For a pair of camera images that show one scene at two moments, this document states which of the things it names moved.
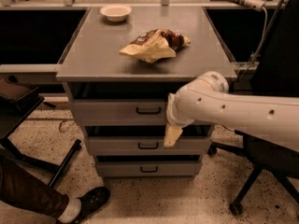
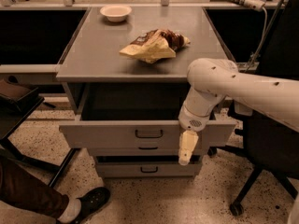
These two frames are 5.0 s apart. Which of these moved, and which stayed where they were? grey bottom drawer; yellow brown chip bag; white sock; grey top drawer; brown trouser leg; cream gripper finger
Moved: cream gripper finger; grey top drawer
Stayed: white sock; yellow brown chip bag; brown trouser leg; grey bottom drawer
